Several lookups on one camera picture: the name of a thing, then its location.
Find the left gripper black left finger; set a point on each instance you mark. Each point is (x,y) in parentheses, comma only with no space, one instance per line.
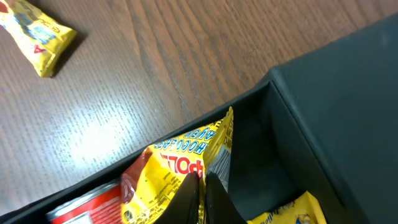
(183,208)

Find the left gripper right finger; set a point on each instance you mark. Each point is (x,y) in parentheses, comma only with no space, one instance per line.
(219,208)

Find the red soda can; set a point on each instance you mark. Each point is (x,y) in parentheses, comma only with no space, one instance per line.
(98,206)

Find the yellow orange snack packet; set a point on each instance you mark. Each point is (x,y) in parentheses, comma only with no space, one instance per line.
(304,210)

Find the black open gift box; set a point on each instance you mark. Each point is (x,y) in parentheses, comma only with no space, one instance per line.
(325,123)

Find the yellow chocolate wafer packet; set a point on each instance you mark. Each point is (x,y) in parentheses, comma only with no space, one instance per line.
(40,38)

